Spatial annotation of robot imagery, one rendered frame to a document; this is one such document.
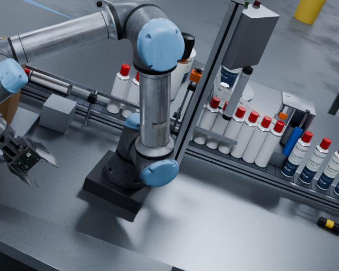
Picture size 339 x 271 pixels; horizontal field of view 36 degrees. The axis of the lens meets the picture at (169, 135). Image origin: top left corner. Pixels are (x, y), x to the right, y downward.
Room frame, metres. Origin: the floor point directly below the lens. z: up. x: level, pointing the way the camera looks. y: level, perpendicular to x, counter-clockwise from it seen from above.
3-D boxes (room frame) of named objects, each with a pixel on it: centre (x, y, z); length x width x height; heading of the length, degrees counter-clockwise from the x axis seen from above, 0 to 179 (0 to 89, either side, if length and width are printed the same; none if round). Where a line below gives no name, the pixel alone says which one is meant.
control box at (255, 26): (1.72, -0.12, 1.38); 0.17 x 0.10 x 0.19; 146
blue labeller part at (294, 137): (1.86, -0.46, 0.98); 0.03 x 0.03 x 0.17
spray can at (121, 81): (1.79, 0.25, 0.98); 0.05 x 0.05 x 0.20
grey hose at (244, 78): (1.70, -0.17, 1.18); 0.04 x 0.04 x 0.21
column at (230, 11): (1.66, -0.05, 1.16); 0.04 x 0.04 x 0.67; 1
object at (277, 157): (1.90, -0.43, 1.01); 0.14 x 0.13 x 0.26; 91
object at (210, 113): (1.81, -0.12, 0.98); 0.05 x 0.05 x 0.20
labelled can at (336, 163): (1.82, -0.64, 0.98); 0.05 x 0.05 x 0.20
